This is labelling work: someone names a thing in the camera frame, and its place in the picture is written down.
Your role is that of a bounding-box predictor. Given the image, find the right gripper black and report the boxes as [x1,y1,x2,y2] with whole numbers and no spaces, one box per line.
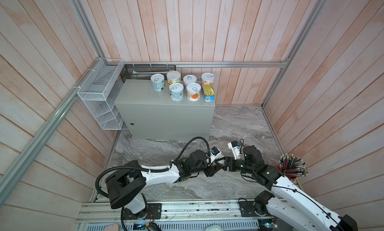
[215,155,254,175]

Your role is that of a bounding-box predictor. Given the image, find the gold rectangular sardine tin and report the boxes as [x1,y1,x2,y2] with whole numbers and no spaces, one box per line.
[202,83,215,102]

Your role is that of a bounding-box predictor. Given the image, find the orange labelled can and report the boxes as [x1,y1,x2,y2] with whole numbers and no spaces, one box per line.
[187,83,202,101]

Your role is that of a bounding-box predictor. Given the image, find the teal labelled can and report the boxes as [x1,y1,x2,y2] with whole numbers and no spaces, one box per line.
[169,83,184,101]

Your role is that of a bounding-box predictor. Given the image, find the pink can front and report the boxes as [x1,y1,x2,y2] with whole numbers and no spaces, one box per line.
[201,73,215,86]

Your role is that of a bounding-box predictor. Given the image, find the pink labelled can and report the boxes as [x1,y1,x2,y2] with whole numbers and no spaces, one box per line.
[183,75,198,86]

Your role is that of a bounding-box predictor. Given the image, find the yellow can plastic lid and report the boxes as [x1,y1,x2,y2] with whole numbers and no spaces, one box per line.
[167,70,182,86]

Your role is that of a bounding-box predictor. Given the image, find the blue labelled can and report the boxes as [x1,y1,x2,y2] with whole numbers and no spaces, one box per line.
[151,73,165,91]

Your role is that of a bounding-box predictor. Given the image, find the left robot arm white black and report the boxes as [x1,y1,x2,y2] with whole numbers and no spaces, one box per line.
[95,137,224,214]

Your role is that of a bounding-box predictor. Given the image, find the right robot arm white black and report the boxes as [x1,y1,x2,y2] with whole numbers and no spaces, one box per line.
[219,146,358,231]

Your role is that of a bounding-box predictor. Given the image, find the red pencil holder cup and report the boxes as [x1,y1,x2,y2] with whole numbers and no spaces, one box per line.
[276,153,309,180]

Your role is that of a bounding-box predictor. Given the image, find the grey metal cabinet box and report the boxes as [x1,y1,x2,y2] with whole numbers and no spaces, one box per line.
[115,79,215,140]

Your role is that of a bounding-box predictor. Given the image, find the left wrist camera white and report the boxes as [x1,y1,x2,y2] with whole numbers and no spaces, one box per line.
[208,146,224,165]

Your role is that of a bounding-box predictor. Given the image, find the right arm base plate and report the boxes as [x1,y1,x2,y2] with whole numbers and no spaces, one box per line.
[238,199,277,219]

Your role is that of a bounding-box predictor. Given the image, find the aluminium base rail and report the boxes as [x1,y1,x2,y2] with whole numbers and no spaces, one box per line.
[76,200,280,229]

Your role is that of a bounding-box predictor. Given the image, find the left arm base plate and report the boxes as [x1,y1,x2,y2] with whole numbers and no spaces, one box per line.
[122,203,162,221]

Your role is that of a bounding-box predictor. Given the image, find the black wire mesh basket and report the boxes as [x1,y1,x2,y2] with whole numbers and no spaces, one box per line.
[120,64,176,82]

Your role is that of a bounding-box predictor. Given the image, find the white wire mesh shelf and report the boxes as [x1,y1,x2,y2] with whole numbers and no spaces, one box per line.
[78,58,124,130]

